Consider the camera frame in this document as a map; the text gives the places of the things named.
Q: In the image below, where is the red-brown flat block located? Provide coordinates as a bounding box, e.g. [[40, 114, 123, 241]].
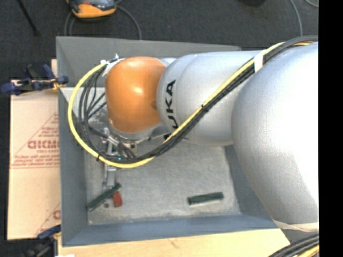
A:
[[112, 191, 123, 208]]

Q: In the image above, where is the grey metal bin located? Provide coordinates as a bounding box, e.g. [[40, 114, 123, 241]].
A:
[[55, 35, 292, 247]]

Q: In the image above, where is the brown cardboard board red print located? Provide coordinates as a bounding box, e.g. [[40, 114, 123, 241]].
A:
[[6, 59, 62, 241]]

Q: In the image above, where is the dark green flat block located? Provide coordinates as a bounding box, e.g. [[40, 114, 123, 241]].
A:
[[86, 183, 122, 211], [187, 192, 225, 206]]

